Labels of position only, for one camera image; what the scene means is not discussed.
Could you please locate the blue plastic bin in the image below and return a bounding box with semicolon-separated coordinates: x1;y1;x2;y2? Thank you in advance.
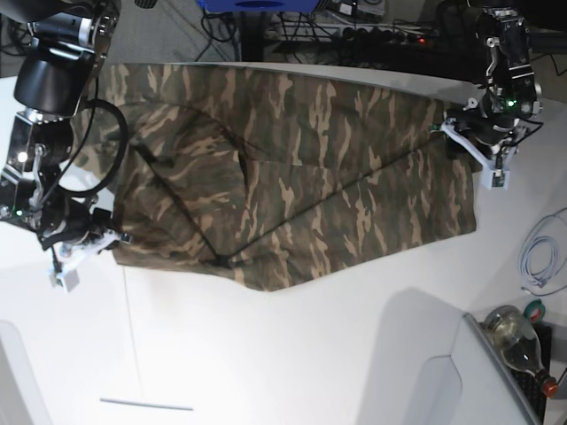
198;0;330;13

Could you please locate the green tape roll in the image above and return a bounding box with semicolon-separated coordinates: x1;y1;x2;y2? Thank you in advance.
524;299;546;324

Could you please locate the black power strip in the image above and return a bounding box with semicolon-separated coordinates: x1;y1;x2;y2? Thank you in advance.
338;25;440;47

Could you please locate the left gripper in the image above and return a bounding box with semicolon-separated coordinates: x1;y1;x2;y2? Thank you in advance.
431;108;532;189

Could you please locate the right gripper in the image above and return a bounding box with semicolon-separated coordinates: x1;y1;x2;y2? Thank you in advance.
37;201;131;293

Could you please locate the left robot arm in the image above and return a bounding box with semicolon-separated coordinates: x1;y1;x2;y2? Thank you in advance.
437;1;544;189

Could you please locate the camouflage t-shirt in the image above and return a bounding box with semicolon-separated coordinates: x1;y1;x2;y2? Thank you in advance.
99;64;477;291

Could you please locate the white coiled cable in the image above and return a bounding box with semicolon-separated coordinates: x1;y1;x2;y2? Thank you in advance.
518;208;567;295

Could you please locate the clear plastic bottle red cap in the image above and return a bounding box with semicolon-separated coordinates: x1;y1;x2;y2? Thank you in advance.
483;305;559;398

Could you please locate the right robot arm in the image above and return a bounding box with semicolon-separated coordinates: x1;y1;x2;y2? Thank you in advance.
1;1;131;292

